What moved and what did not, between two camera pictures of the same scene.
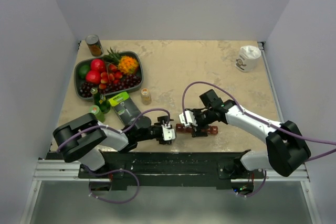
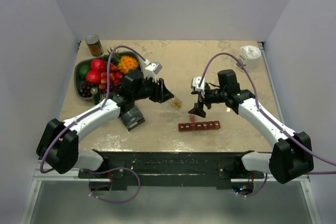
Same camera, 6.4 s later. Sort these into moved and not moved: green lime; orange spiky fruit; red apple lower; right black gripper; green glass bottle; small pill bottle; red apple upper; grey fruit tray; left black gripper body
Moved: left black gripper body; small pill bottle; right black gripper
Not moved: green glass bottle; grey fruit tray; green lime; red apple upper; orange spiky fruit; red apple lower
